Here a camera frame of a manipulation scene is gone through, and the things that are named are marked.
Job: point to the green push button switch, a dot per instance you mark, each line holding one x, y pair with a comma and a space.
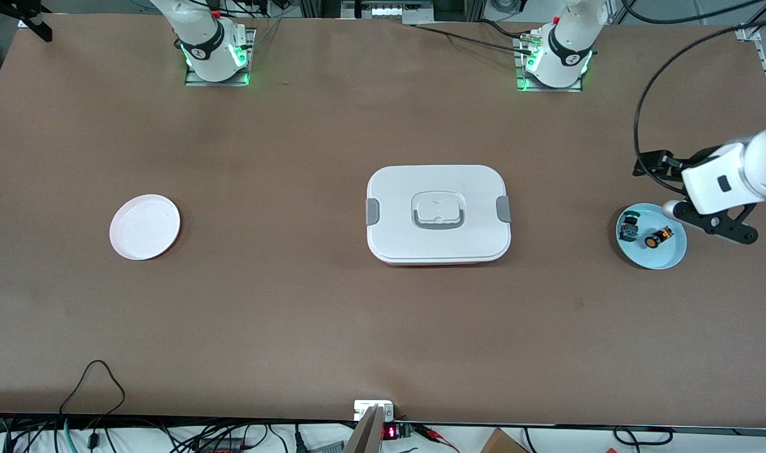
629, 228

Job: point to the black tripod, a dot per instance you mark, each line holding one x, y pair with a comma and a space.
33, 25

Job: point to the light blue round plate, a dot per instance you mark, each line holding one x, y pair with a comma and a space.
656, 257

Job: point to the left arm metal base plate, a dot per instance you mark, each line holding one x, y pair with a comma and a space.
549, 89

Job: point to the white lidded box grey latches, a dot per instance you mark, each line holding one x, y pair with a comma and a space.
438, 245

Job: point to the brown cardboard piece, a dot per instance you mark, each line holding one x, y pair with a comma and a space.
502, 443

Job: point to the orange push button switch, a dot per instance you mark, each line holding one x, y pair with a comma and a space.
659, 237

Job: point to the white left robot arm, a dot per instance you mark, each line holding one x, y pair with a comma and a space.
568, 44

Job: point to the aluminium cell frame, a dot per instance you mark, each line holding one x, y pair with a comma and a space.
757, 50

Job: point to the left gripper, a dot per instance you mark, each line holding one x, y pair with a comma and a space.
670, 165

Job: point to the white round plate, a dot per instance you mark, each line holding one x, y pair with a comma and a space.
145, 228

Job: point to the red alligator clip lead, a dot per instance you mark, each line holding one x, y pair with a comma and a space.
436, 435

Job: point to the red digit display module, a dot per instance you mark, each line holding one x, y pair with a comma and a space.
392, 432

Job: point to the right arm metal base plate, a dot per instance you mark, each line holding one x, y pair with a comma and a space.
247, 38

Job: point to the front camera metal mount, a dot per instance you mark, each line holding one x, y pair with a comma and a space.
373, 428

